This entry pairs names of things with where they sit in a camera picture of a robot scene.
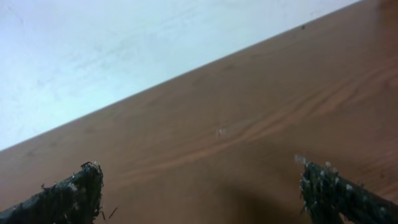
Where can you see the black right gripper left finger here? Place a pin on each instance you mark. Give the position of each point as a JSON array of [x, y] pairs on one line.
[[76, 199]]

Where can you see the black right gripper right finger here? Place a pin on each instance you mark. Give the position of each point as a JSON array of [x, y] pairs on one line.
[[330, 198]]

